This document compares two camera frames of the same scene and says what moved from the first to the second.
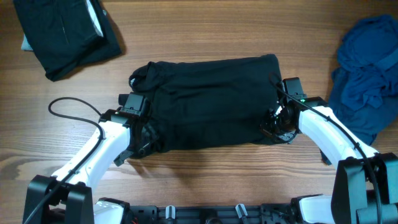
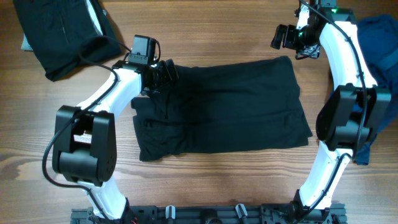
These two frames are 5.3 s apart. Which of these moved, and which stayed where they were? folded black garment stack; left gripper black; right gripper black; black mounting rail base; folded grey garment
Moved: right gripper black; left gripper black
Stayed: folded black garment stack; folded grey garment; black mounting rail base
